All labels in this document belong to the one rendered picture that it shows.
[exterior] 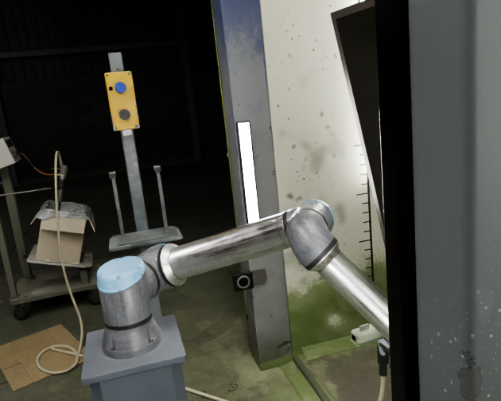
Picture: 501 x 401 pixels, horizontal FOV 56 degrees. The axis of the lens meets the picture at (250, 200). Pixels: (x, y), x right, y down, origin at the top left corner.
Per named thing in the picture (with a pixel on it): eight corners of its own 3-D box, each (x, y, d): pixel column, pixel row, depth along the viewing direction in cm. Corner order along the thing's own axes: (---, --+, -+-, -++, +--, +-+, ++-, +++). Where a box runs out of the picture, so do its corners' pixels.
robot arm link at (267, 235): (114, 264, 161) (316, 198, 132) (141, 247, 177) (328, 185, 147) (131, 305, 163) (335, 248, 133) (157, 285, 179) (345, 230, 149)
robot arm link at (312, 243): (295, 212, 123) (493, 402, 117) (306, 200, 134) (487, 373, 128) (267, 240, 127) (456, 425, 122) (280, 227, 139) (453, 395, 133)
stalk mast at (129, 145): (169, 365, 258) (121, 53, 222) (170, 371, 252) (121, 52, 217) (158, 368, 256) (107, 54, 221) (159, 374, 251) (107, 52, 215)
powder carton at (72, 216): (33, 242, 374) (40, 193, 369) (91, 248, 388) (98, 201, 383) (23, 262, 323) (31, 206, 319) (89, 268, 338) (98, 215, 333)
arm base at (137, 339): (102, 364, 143) (96, 335, 141) (103, 336, 161) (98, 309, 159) (165, 350, 148) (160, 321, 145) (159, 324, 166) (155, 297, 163)
